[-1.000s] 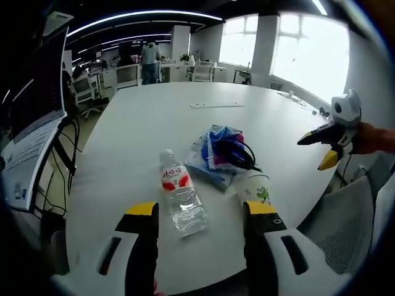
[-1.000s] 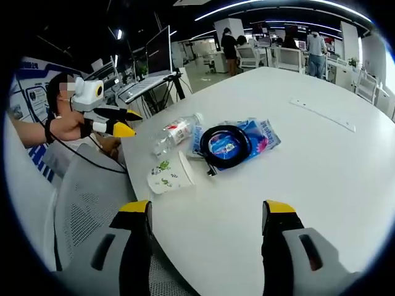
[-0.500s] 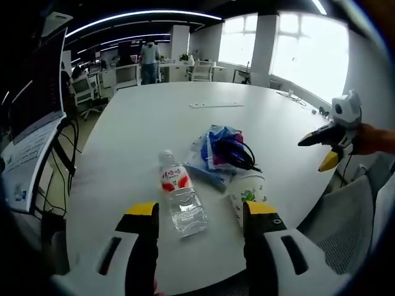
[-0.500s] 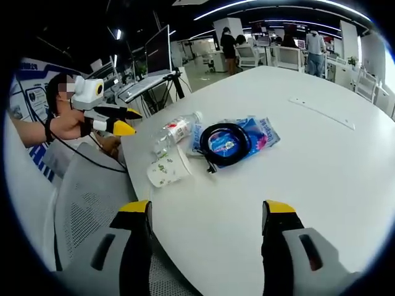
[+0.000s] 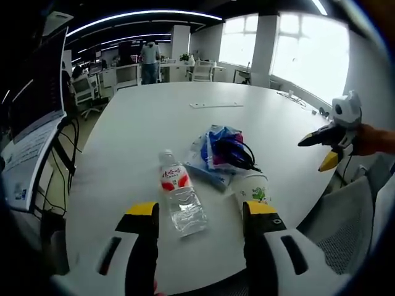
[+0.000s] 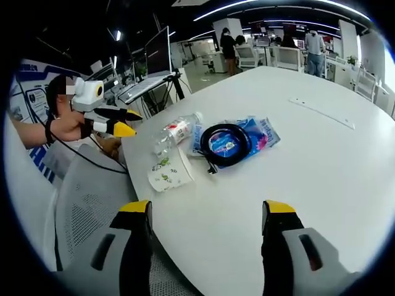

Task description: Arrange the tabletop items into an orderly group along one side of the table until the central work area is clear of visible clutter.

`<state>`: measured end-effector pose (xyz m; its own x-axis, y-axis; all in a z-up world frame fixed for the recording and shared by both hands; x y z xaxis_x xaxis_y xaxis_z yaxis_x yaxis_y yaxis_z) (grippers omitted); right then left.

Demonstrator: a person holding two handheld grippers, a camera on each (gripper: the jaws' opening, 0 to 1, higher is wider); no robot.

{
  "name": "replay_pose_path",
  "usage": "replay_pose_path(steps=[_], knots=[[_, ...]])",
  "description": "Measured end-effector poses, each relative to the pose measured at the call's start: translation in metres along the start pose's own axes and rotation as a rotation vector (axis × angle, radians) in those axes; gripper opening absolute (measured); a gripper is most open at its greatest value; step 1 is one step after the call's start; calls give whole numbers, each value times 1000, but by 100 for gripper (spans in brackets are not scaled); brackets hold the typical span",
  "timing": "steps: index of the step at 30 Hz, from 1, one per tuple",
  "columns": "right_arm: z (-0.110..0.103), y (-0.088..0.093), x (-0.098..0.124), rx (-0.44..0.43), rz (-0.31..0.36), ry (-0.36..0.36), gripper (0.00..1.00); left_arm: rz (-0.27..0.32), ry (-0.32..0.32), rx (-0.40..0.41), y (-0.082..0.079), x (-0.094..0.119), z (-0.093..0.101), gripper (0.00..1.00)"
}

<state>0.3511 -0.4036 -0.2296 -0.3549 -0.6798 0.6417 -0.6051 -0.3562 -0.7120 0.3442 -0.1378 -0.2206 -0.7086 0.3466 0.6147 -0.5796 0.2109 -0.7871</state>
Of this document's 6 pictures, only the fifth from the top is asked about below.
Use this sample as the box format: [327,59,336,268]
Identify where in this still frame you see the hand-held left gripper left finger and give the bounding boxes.
[51,201,160,296]

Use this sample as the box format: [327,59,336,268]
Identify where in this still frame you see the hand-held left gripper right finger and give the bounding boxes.
[242,200,351,296]

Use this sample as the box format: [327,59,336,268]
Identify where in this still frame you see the white printed paper cup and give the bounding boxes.
[235,173,273,217]

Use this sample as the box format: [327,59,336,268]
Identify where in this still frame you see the clear plastic water bottle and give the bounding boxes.
[157,149,209,239]

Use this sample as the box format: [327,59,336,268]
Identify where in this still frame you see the black cable bundle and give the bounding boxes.
[215,138,263,174]

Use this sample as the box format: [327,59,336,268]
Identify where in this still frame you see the blue and white plastic bag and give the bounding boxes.
[183,124,264,194]

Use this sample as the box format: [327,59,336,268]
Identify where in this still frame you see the grey mesh office chair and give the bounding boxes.
[295,175,395,276]

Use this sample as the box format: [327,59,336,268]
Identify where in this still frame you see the white flat strip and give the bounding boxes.
[189,102,244,109]

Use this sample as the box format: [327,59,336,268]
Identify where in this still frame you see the white round table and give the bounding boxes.
[64,81,347,296]

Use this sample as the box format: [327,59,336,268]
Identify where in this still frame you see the white office chair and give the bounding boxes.
[186,59,216,83]
[71,75,108,120]

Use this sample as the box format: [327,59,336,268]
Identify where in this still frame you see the white office desk row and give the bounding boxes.
[88,60,173,93]

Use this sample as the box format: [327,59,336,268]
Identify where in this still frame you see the open laptop computer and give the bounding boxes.
[0,25,69,213]

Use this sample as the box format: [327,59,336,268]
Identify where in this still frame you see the long ceiling light strip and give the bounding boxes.
[66,10,223,37]

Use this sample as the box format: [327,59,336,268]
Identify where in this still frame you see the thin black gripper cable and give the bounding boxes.
[338,154,353,187]

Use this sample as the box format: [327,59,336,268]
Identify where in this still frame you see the white cable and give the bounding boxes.
[275,89,310,108]

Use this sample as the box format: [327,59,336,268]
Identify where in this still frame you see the black hanging cables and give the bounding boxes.
[33,117,83,218]

